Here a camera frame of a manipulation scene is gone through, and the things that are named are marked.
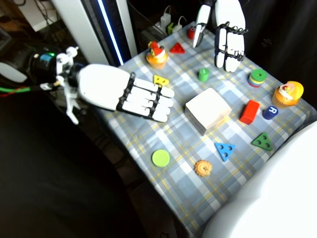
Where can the green disc block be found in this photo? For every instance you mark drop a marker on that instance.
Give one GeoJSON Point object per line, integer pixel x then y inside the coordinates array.
{"type": "Point", "coordinates": [161, 158]}

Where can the blue round letter block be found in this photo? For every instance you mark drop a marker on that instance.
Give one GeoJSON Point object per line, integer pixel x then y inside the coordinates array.
{"type": "Point", "coordinates": [270, 112]}

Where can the white pillar with blue light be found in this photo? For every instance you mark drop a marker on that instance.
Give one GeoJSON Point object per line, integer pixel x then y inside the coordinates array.
{"type": "Point", "coordinates": [81, 27]}

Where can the white robot body shell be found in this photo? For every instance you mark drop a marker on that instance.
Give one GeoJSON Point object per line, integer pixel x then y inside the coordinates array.
{"type": "Point", "coordinates": [272, 188]}

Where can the grey power strip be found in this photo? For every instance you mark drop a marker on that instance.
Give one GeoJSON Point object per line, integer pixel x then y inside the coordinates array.
{"type": "Point", "coordinates": [152, 31]}

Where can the toy cupcake with strawberry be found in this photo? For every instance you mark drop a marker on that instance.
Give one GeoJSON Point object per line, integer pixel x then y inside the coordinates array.
{"type": "Point", "coordinates": [156, 58]}

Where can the green plug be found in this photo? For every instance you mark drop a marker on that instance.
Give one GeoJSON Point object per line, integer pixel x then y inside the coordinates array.
{"type": "Point", "coordinates": [170, 28]}

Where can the white paper box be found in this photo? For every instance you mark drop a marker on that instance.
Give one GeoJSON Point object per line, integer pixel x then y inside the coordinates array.
{"type": "Point", "coordinates": [208, 109]}

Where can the green cylinder block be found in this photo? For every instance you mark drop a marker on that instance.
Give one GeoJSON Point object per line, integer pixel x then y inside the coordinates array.
{"type": "Point", "coordinates": [203, 75]}

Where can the toy cupcake with yellow cream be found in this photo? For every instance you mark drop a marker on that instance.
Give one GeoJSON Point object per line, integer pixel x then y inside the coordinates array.
{"type": "Point", "coordinates": [287, 95]}

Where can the white shelf board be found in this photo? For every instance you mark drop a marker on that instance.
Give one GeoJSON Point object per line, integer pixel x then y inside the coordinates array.
{"type": "Point", "coordinates": [37, 17]}

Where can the blue triangle block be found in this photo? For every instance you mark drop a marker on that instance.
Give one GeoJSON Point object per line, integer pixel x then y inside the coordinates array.
{"type": "Point", "coordinates": [224, 148]}

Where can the green triangle block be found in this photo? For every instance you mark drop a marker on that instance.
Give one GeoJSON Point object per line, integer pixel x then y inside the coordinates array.
{"type": "Point", "coordinates": [263, 142]}

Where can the orange toy cookie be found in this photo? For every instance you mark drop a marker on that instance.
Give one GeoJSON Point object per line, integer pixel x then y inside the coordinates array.
{"type": "Point", "coordinates": [203, 168]}

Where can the red triangle block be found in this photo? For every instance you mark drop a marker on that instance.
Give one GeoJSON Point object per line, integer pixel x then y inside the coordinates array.
{"type": "Point", "coordinates": [177, 48]}

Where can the red cuboid block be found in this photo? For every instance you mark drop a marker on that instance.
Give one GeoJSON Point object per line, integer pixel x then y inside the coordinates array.
{"type": "Point", "coordinates": [249, 112]}

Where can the red cylinder block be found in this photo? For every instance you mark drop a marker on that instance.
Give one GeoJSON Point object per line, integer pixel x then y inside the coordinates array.
{"type": "Point", "coordinates": [190, 33]}

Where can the yellow triangle block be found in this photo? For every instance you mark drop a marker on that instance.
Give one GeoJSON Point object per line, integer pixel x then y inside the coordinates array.
{"type": "Point", "coordinates": [160, 79]}

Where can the blue plaid tablecloth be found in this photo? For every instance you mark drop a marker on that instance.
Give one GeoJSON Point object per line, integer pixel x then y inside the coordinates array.
{"type": "Point", "coordinates": [178, 129]}

